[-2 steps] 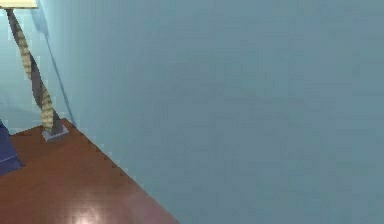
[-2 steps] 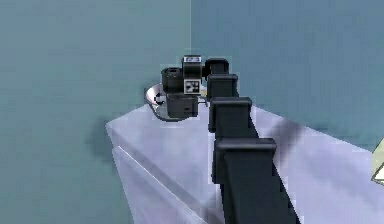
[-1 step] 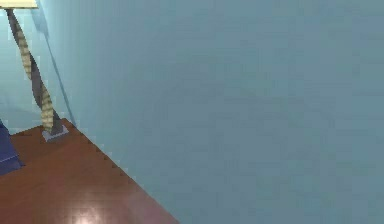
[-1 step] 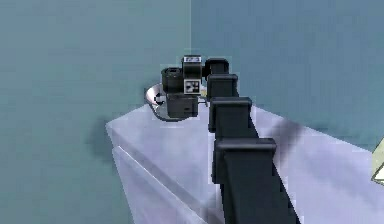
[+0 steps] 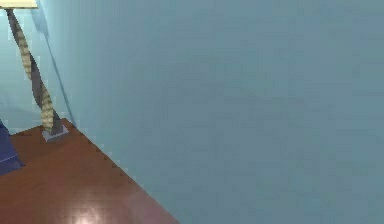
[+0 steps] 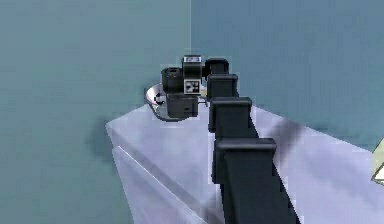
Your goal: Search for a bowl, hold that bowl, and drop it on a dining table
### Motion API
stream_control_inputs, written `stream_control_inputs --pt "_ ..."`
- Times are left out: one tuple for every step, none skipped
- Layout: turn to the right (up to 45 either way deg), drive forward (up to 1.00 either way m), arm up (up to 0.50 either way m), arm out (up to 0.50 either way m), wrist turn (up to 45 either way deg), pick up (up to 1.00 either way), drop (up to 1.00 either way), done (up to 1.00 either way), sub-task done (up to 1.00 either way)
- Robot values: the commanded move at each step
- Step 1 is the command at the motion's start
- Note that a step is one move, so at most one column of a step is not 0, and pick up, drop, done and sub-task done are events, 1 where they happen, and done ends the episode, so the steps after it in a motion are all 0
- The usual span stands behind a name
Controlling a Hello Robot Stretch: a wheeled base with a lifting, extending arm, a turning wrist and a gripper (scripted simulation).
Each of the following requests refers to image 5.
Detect dark blue furniture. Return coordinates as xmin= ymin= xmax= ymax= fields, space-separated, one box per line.
xmin=0 ymin=119 xmax=26 ymax=177

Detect twisted grey floor lamp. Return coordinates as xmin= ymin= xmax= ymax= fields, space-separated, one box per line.
xmin=0 ymin=0 xmax=70 ymax=143

